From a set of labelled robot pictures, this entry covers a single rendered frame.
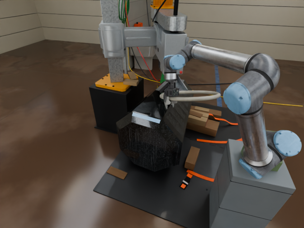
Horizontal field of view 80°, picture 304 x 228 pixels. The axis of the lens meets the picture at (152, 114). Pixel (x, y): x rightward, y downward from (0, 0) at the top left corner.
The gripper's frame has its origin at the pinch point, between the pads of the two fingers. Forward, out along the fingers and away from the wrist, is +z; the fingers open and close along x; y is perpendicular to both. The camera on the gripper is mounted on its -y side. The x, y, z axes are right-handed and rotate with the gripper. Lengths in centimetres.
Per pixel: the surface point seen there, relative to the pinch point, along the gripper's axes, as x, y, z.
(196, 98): 8.3, 19.3, -6.5
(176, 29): 39, -29, -64
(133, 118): 4, -60, 21
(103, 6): 6, -113, -102
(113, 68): 23, -136, -34
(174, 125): 38, -33, 31
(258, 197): 36, 54, 66
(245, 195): 32, 47, 66
